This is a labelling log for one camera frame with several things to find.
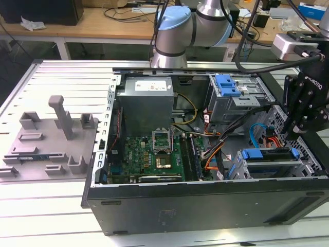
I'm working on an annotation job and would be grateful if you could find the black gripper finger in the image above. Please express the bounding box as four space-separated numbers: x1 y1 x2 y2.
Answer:
281 74 303 141
294 104 329 134

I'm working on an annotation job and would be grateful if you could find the orange power wire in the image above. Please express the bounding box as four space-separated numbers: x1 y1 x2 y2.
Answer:
262 128 285 149

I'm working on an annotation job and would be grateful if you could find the hard disk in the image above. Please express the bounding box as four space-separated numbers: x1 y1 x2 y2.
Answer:
229 148 300 179

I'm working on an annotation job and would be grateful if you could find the metal disk bay cage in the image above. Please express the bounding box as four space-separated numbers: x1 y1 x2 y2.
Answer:
227 148 323 181

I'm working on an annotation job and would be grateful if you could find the metal optical drive cage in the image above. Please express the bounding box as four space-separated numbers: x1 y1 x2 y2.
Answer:
205 74 273 125

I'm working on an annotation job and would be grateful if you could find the clear plastic bag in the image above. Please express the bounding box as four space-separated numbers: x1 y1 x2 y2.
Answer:
280 15 306 33

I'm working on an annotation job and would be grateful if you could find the blue plastic latch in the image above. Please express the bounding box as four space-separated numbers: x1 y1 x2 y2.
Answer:
215 74 242 97

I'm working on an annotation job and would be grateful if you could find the blue cardboard box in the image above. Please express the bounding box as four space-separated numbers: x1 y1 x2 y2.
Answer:
299 2 327 21

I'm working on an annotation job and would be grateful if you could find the flat grey box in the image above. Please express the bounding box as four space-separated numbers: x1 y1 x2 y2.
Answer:
268 7 300 20

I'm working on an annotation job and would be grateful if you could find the black RAM stick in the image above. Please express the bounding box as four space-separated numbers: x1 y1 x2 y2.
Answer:
189 135 203 180

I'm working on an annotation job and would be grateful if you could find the CPU socket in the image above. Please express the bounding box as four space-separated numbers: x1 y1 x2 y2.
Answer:
155 153 173 170

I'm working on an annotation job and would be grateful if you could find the metal socket cover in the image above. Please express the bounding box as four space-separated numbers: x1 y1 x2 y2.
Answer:
153 128 172 154

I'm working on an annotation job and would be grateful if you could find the grey power supply unit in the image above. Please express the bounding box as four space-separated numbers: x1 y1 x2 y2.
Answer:
117 77 176 137

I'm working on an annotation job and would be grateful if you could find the black PC case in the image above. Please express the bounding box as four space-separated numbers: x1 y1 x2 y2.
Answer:
81 67 329 236

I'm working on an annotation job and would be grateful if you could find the black graphics card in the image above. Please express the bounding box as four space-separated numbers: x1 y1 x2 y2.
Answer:
138 175 182 184

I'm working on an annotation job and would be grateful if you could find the green motherboard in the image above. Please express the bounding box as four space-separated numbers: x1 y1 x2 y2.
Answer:
107 133 215 182

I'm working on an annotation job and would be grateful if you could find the black case fan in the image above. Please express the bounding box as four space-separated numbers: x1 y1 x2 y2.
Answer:
107 107 126 165

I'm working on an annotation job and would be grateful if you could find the wooden desk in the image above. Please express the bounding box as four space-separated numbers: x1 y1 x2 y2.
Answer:
0 5 322 52

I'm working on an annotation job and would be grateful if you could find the grey parts rack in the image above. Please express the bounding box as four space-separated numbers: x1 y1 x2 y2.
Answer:
0 95 100 182

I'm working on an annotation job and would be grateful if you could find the large black box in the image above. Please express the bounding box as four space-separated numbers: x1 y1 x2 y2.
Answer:
0 0 84 26

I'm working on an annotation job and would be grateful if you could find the RAM stick with blue label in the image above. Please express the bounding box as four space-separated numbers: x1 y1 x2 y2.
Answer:
18 154 51 162

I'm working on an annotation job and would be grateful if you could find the crumpled white paper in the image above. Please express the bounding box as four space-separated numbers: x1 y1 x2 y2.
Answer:
20 16 46 32

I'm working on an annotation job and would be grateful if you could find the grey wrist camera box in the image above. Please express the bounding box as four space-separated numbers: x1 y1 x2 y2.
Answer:
271 30 321 62

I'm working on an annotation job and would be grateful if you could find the black cable bundle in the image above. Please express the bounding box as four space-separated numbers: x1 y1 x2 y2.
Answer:
218 104 272 142

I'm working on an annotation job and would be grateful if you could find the blue data wire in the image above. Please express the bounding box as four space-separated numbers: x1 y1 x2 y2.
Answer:
248 122 268 149

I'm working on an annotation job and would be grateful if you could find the coloured wire bundle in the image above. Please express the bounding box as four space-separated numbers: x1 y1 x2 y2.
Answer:
202 131 227 172

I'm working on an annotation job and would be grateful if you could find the yellow and black wire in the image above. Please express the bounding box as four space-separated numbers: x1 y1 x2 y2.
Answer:
171 93 198 127

